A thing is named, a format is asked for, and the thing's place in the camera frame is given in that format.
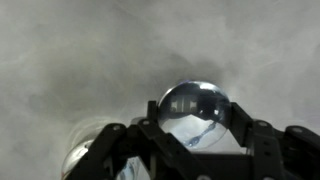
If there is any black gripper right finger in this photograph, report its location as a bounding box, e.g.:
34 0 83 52
229 102 320 180

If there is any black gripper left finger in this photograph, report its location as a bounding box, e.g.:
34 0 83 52
66 100 214 180

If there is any clear glass cup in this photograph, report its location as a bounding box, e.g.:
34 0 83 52
157 80 232 150

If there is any silver tin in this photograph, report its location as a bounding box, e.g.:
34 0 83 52
61 118 151 180

